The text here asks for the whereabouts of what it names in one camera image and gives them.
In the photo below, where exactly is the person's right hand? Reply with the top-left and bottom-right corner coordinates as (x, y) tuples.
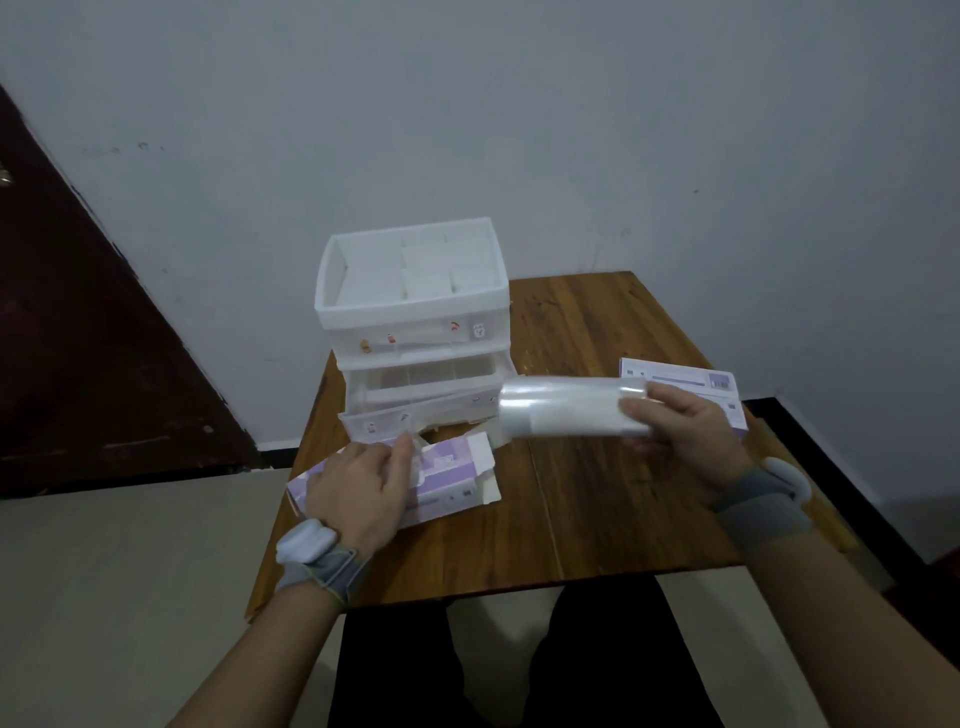
(618, 380), (751, 511)

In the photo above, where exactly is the person's left hand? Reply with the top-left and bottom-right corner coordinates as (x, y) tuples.
(303, 434), (423, 560)

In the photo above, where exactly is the clear white roll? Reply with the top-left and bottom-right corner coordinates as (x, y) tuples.
(497, 374), (655, 442)

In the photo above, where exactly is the white plastic drawer organizer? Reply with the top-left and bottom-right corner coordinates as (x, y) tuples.
(313, 217), (515, 444)

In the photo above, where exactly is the person's right forearm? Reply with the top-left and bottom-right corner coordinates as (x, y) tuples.
(742, 528), (960, 728)

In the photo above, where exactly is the person's left forearm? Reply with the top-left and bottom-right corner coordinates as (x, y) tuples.
(168, 588), (346, 728)

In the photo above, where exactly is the grey wristband with white tracker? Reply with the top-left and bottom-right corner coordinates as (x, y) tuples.
(274, 518), (374, 609)
(712, 457), (815, 556)

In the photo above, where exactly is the dark wooden furniture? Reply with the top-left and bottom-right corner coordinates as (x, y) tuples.
(896, 543), (960, 669)

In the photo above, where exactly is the dark brown wooden door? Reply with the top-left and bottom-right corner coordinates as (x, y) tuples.
(0, 82), (264, 496)

